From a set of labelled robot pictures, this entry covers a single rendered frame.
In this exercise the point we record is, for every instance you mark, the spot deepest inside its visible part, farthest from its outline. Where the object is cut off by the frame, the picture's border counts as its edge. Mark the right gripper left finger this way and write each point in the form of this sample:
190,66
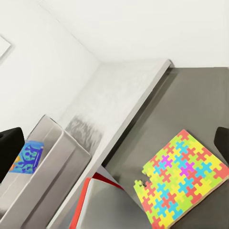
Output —
11,143

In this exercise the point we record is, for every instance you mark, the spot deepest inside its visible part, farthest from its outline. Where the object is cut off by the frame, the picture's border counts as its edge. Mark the toy box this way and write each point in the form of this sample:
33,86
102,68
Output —
29,201

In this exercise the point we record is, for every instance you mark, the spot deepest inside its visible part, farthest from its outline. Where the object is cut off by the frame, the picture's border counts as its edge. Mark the jigsaw puzzle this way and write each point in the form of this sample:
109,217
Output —
182,174

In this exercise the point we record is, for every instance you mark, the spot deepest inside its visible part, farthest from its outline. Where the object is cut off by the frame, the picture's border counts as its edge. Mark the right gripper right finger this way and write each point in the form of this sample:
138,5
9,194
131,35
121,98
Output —
221,141

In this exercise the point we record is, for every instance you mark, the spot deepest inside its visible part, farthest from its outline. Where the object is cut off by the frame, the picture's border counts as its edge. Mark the board game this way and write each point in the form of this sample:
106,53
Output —
28,158

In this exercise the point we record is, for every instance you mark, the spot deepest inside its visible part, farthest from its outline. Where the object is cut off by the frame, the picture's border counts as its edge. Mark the swivel chair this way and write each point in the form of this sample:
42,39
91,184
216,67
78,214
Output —
106,205

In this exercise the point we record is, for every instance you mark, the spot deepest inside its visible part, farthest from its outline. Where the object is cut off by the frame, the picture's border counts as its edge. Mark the desk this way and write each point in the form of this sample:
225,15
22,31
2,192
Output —
127,112

